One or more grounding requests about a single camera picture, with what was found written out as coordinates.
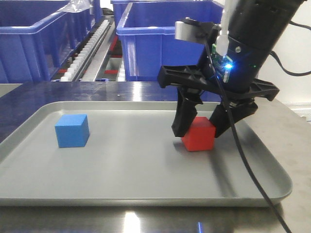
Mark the black cable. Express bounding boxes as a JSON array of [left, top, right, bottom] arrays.
[[205, 20, 311, 233]]

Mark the blue plastic bin left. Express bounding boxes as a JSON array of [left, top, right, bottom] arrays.
[[0, 0, 95, 83]]

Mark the grey metal tray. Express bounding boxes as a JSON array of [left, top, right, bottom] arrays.
[[0, 100, 293, 208]]

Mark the blue foam cube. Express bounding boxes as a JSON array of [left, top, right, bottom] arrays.
[[54, 114, 90, 148]]

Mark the red foam cube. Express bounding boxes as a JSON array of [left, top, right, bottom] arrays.
[[181, 116, 216, 151]]

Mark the clear plastic bag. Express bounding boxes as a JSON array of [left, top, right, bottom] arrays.
[[59, 0, 93, 13]]

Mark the white roller conveyor rail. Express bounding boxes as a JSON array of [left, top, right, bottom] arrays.
[[60, 20, 110, 82]]

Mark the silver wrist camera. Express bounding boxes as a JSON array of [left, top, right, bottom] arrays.
[[174, 17, 206, 44]]

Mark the blue plastic bin right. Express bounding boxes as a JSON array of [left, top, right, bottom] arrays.
[[116, 0, 223, 81]]

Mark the white usb cable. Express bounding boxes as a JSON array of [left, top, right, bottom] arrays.
[[216, 0, 234, 55]]

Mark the blue bin rear right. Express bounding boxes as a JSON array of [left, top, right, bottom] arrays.
[[110, 0, 185, 30]]

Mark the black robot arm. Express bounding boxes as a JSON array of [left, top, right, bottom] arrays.
[[157, 0, 302, 137]]

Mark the blue plastic bin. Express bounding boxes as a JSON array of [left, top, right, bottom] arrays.
[[116, 0, 223, 81], [0, 0, 95, 83]]

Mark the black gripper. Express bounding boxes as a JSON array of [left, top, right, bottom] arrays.
[[156, 23, 280, 138]]

